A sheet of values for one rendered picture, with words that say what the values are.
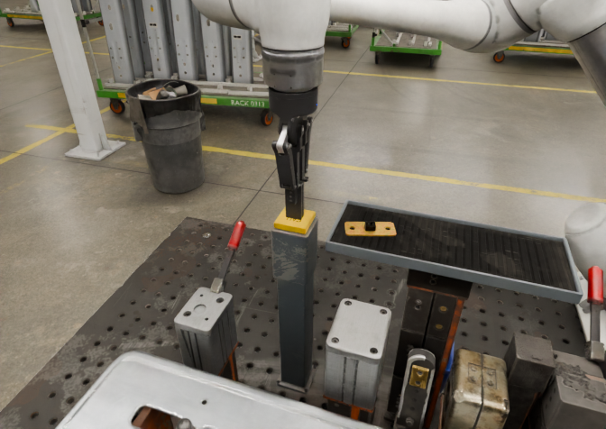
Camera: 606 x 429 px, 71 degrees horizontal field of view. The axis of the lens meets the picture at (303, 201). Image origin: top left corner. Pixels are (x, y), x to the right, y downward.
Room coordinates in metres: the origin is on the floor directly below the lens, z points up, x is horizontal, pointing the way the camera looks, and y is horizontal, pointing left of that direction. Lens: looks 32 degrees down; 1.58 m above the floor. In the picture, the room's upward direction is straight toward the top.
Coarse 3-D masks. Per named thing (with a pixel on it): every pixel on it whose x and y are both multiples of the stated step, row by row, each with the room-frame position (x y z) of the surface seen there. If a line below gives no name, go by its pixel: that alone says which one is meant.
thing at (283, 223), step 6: (282, 210) 0.66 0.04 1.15; (306, 210) 0.66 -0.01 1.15; (282, 216) 0.63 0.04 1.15; (306, 216) 0.63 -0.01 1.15; (312, 216) 0.64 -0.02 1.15; (276, 222) 0.62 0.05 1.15; (282, 222) 0.62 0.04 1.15; (288, 222) 0.62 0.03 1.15; (294, 222) 0.62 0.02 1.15; (300, 222) 0.62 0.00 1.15; (306, 222) 0.62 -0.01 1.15; (282, 228) 0.61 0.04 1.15; (288, 228) 0.61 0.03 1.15; (294, 228) 0.60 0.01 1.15; (300, 228) 0.60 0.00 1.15; (306, 228) 0.60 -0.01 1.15
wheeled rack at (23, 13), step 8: (96, 0) 9.59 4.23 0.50; (0, 8) 9.48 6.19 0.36; (8, 8) 9.63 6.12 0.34; (16, 8) 9.80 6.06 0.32; (24, 8) 9.99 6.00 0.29; (0, 16) 9.44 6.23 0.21; (8, 16) 9.35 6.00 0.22; (16, 16) 9.27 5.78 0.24; (24, 16) 9.19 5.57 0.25; (32, 16) 9.11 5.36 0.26; (40, 16) 9.05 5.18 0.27; (88, 16) 9.23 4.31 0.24; (96, 16) 9.43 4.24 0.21; (8, 24) 9.51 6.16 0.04
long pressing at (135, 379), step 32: (128, 352) 0.46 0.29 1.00; (96, 384) 0.41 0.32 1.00; (128, 384) 0.40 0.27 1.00; (160, 384) 0.40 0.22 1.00; (192, 384) 0.40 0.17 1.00; (224, 384) 0.40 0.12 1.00; (96, 416) 0.35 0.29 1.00; (128, 416) 0.35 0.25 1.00; (192, 416) 0.35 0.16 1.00; (224, 416) 0.35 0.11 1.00; (256, 416) 0.35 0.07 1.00; (288, 416) 0.35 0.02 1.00; (320, 416) 0.35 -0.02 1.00
